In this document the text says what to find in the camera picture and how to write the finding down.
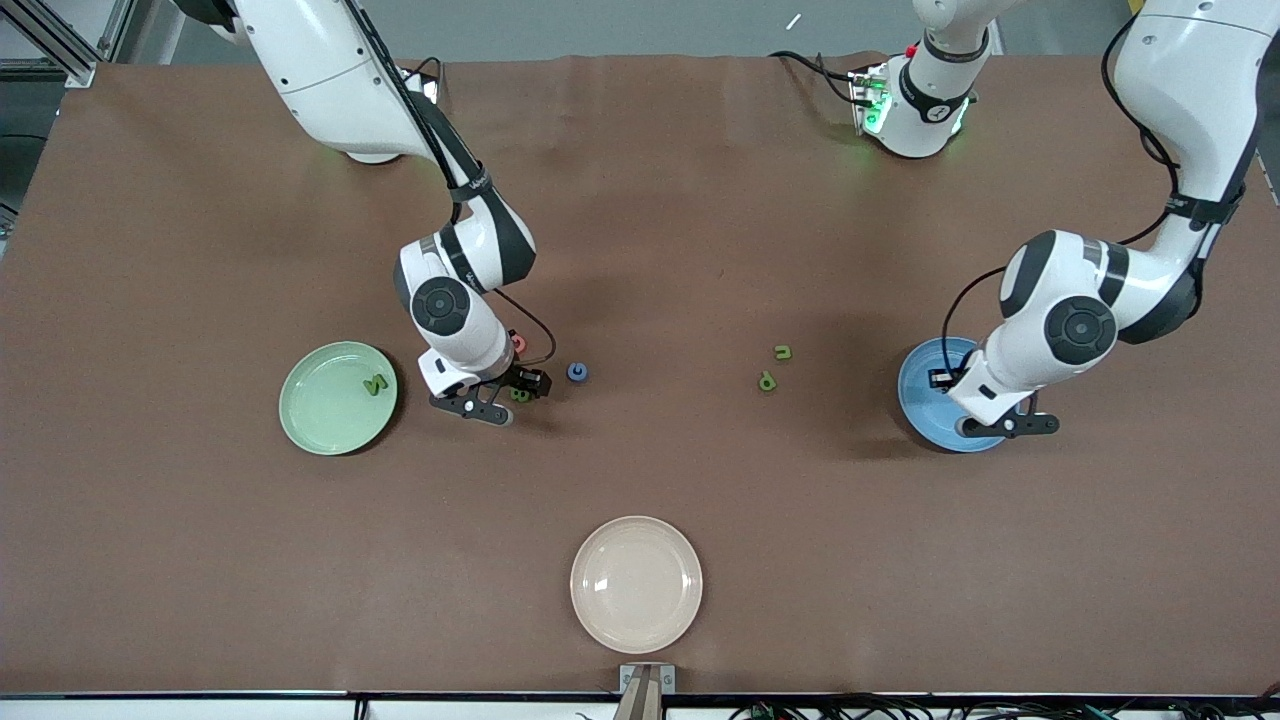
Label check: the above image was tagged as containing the aluminium frame profile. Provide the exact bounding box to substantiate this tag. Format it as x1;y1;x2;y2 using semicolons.
0;0;136;89

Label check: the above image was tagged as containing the blue plate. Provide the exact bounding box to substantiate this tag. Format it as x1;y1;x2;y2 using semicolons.
897;337;1016;454

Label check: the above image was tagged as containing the aluminium profile post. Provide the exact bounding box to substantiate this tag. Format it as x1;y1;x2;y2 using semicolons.
612;668;667;720

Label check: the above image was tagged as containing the grey metal bracket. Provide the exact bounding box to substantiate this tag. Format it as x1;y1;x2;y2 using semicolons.
618;663;678;696

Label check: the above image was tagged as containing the black base cable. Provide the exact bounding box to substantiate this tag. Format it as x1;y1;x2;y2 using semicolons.
398;57;444;106
768;50;871;106

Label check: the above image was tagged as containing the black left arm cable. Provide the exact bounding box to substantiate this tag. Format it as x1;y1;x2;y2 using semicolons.
940;12;1216;379

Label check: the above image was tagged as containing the black left base cable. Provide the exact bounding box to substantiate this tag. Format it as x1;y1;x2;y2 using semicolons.
768;50;871;106

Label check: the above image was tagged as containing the black right base cable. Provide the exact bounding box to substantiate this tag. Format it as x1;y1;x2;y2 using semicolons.
398;57;444;106

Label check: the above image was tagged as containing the cream plate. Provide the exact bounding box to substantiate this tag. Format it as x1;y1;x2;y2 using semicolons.
570;515;704;655

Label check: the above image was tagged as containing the brown table cover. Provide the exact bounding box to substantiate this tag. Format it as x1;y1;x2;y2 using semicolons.
0;52;1280;698

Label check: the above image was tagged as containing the light green plate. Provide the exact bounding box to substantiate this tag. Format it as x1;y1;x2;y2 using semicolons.
278;341;399;457

